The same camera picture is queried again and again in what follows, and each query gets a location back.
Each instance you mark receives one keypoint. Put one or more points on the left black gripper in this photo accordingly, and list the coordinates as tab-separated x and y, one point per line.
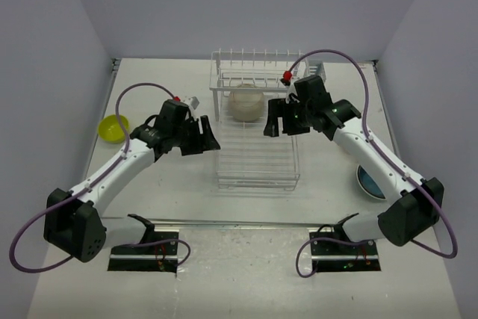
209	142

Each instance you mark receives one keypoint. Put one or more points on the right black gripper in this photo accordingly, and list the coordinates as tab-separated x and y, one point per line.
278	107

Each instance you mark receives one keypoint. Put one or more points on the beige bowl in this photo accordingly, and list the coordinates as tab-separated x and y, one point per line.
246	103

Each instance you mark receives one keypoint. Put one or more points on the white wire dish rack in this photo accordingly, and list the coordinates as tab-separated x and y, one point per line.
247	158

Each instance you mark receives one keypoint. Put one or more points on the yellow bowl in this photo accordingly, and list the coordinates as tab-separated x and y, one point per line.
110	131

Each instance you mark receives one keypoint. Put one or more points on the dark green bowl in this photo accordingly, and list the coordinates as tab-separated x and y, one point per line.
367	194

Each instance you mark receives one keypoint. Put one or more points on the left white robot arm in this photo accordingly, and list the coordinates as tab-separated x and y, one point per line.
75	223

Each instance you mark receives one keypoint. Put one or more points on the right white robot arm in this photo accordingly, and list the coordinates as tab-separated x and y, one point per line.
412	199

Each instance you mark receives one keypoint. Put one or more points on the grey cutlery holder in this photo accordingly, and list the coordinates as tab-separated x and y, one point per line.
317	68

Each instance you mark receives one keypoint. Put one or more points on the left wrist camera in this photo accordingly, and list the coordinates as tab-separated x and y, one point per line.
192	102

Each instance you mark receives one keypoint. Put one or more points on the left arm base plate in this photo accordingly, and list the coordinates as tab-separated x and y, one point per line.
159	259

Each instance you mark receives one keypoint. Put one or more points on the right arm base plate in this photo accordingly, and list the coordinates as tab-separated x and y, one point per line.
330	257

